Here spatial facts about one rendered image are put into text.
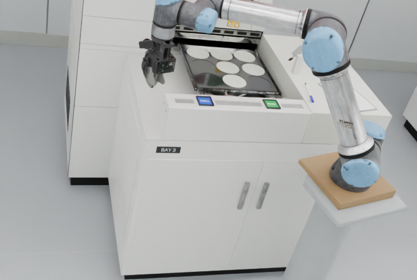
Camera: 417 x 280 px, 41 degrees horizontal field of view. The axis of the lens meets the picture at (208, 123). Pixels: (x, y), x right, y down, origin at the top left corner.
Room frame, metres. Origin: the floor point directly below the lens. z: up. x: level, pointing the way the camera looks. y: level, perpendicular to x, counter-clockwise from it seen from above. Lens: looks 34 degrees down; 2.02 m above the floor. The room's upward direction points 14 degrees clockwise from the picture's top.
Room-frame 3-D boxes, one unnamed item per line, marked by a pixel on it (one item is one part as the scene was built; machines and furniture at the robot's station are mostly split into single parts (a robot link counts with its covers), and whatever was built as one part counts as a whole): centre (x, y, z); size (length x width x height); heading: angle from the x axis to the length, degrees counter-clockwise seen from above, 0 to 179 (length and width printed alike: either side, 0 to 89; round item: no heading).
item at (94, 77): (2.56, 0.37, 0.41); 0.82 x 0.70 x 0.82; 112
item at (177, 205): (2.04, -0.13, 0.41); 0.96 x 0.64 x 0.82; 112
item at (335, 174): (1.62, -0.54, 0.90); 0.15 x 0.15 x 0.10
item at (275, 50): (2.16, -0.41, 0.89); 0.62 x 0.35 x 0.14; 22
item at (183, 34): (2.30, 0.07, 0.89); 0.44 x 0.02 x 0.10; 112
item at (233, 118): (1.75, -0.09, 0.89); 0.55 x 0.09 x 0.14; 112
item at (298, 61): (2.10, -0.29, 1.03); 0.06 x 0.04 x 0.13; 22
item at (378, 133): (1.62, -0.53, 1.01); 0.13 x 0.12 x 0.14; 171
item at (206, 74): (2.11, -0.02, 0.90); 0.34 x 0.34 x 0.01; 22
